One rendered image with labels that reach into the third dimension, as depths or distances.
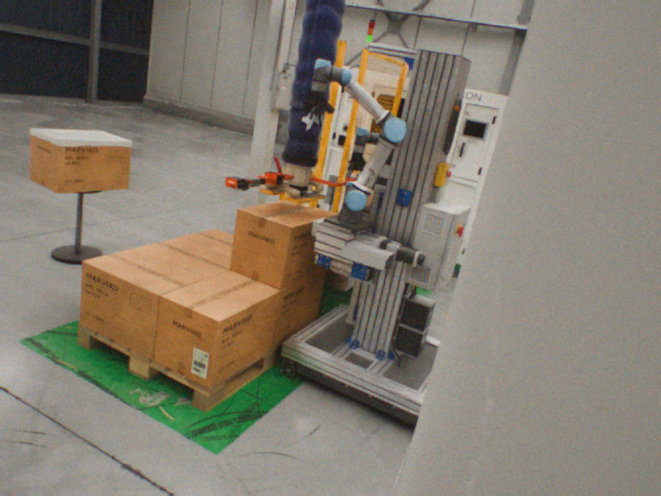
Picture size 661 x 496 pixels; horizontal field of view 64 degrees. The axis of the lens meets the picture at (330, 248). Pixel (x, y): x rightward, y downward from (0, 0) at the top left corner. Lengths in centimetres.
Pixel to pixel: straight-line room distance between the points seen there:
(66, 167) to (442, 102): 278
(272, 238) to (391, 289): 78
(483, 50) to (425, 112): 944
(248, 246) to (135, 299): 72
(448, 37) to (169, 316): 1058
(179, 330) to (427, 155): 164
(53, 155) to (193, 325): 204
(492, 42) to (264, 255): 984
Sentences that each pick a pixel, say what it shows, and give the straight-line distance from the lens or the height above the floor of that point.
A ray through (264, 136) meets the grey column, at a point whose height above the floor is 122.
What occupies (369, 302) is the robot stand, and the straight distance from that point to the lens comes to 326.
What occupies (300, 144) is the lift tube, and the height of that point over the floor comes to 139.
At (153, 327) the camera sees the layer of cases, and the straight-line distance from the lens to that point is 304.
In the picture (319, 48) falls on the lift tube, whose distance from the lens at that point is 318.
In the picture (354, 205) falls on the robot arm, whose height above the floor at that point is 118.
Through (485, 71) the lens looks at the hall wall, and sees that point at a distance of 1234.
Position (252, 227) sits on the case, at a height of 86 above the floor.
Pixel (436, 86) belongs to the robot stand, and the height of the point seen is 186.
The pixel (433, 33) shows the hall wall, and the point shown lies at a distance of 1273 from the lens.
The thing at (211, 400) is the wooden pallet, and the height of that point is 6.
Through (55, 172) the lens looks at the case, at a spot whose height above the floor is 77.
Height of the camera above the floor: 178
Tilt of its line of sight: 17 degrees down
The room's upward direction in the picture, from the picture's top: 11 degrees clockwise
